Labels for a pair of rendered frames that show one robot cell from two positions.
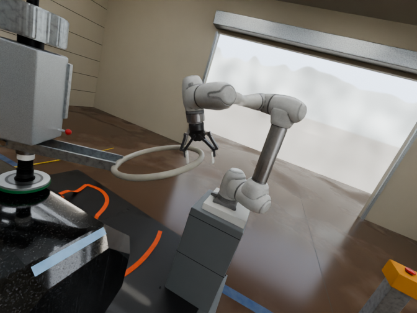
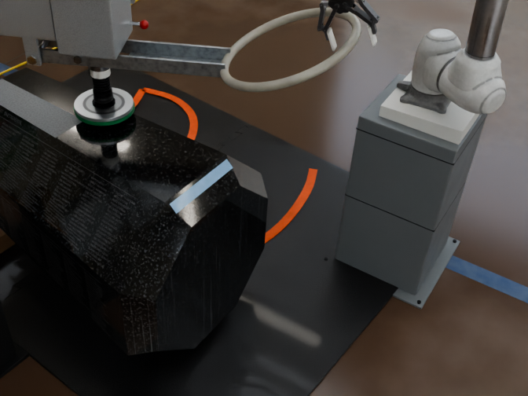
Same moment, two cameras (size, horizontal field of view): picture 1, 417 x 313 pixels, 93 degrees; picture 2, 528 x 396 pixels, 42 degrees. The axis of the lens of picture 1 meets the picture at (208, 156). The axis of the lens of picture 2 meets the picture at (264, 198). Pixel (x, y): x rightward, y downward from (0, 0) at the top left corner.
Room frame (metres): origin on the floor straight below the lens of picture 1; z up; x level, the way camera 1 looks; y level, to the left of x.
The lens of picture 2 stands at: (-1.01, -0.21, 2.28)
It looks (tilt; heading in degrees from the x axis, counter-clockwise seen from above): 41 degrees down; 14
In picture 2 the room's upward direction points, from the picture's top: 4 degrees clockwise
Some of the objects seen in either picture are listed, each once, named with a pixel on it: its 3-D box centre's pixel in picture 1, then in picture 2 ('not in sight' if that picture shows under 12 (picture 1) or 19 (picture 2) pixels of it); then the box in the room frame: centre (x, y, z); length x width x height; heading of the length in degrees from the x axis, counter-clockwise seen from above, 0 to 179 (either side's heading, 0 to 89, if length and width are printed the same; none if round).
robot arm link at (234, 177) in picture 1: (233, 182); (438, 60); (1.37, -0.24, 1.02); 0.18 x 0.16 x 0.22; 45
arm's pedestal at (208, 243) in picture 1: (208, 247); (407, 187); (1.38, -0.24, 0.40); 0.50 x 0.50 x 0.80; 75
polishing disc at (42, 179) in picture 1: (25, 179); (104, 104); (0.89, 0.90, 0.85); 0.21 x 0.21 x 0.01
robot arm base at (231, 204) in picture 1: (224, 197); (425, 89); (1.38, -0.22, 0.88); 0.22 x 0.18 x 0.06; 78
